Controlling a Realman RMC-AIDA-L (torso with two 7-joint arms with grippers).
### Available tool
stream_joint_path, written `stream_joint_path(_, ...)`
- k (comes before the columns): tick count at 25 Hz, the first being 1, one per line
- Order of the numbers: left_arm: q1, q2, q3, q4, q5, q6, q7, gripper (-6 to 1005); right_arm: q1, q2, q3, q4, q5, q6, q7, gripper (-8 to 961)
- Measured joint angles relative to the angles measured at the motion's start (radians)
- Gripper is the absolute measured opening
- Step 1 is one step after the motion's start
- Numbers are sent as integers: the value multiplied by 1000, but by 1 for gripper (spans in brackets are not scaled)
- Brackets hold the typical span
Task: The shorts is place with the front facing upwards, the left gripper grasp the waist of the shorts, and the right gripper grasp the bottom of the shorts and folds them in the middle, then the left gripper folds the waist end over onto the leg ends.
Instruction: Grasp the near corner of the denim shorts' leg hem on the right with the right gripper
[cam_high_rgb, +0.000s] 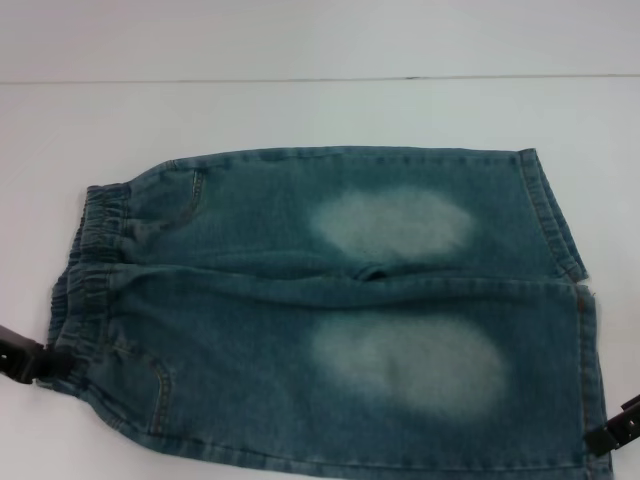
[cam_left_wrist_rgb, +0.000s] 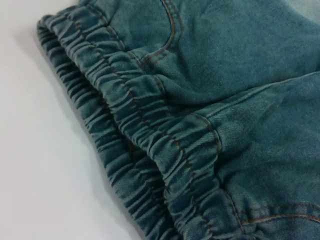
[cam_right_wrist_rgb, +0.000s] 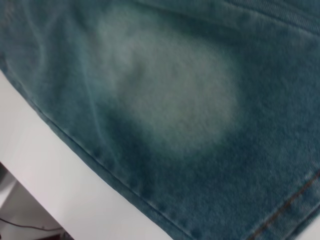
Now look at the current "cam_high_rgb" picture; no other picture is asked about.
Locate blue denim shorts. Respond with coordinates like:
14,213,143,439
37,144,614,480

